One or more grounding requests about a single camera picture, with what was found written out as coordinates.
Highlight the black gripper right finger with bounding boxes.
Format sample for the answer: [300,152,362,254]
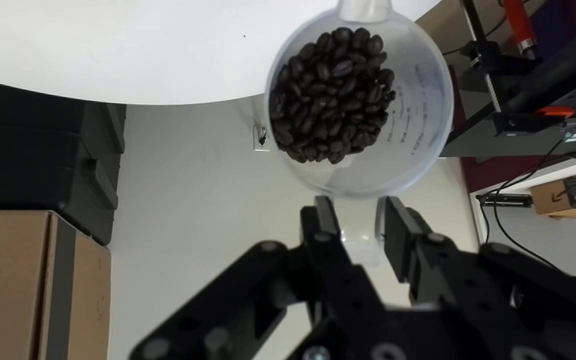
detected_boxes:
[378,197,475,308]

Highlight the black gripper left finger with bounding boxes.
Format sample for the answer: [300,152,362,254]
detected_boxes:
[300,197,384,321]

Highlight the dark coffee beans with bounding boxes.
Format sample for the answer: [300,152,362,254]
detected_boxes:
[270,27,396,165]

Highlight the clear plastic measuring jar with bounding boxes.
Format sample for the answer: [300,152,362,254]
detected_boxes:
[264,0,453,197]

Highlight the cardboard box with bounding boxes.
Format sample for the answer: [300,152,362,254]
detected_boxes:
[0,211,112,360]

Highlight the round white table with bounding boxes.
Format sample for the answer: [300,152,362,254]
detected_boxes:
[0,0,444,108]

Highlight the wall power outlet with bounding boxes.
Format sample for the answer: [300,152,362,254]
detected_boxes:
[252,120,267,155]

